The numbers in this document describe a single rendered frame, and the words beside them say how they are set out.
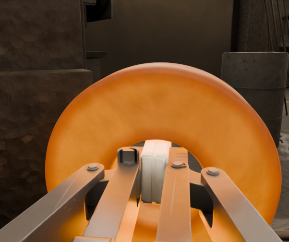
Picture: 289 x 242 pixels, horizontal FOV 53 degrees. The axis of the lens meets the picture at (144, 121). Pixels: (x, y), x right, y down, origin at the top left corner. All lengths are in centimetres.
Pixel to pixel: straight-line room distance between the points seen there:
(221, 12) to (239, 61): 606
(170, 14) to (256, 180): 756
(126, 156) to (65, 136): 5
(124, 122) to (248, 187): 9
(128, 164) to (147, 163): 1
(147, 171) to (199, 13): 810
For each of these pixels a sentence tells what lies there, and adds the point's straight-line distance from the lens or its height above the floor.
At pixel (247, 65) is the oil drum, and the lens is 267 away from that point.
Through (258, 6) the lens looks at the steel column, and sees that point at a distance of 438.
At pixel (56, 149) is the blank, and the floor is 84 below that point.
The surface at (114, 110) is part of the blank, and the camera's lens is 18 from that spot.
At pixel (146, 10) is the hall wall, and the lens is 738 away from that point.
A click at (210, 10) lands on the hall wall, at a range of 845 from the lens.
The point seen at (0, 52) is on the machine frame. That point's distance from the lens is 55.
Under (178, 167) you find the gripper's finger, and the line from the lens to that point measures 15.
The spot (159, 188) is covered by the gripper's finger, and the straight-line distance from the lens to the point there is 17.
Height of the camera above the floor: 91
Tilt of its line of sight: 14 degrees down
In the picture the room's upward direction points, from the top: straight up
